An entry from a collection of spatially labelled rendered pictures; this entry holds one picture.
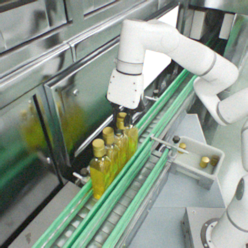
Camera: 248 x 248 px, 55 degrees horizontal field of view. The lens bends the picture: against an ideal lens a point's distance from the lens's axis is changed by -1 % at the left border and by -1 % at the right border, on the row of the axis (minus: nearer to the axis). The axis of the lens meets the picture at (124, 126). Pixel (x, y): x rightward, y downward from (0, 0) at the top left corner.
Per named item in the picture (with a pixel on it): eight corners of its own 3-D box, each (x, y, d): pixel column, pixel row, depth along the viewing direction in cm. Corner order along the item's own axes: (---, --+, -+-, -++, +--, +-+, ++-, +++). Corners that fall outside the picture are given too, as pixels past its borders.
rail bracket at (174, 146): (150, 146, 106) (153, 125, 98) (187, 161, 100) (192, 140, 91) (148, 150, 104) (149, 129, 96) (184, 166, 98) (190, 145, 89)
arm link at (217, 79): (222, 87, 64) (182, 111, 75) (267, 112, 74) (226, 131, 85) (213, 45, 72) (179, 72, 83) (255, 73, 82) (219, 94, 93)
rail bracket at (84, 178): (80, 181, 94) (75, 160, 85) (94, 190, 91) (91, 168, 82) (73, 189, 91) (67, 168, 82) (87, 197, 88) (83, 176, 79)
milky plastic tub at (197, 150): (177, 145, 124) (180, 133, 118) (221, 163, 116) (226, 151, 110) (163, 169, 113) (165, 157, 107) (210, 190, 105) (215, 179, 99)
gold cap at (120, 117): (120, 120, 80) (119, 110, 77) (129, 124, 79) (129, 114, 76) (114, 127, 78) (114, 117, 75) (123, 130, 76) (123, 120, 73)
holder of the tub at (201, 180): (168, 143, 126) (170, 132, 121) (220, 164, 116) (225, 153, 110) (153, 165, 116) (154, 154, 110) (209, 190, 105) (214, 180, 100)
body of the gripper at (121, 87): (107, 64, 67) (103, 101, 72) (139, 74, 63) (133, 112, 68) (120, 60, 73) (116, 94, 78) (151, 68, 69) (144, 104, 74)
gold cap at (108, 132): (107, 134, 78) (106, 124, 75) (116, 139, 77) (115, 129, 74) (101, 141, 76) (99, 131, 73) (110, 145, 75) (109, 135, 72)
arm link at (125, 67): (108, 57, 66) (107, 67, 67) (136, 65, 62) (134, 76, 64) (121, 53, 72) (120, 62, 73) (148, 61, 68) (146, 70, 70)
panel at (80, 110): (166, 62, 143) (175, 0, 120) (171, 63, 142) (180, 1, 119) (64, 164, 87) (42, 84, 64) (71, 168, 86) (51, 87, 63)
